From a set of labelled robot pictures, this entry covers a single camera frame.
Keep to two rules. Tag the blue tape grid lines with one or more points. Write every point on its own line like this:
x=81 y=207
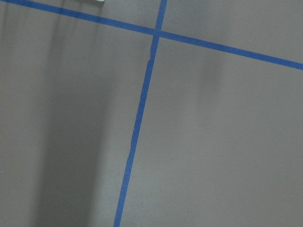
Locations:
x=151 y=113

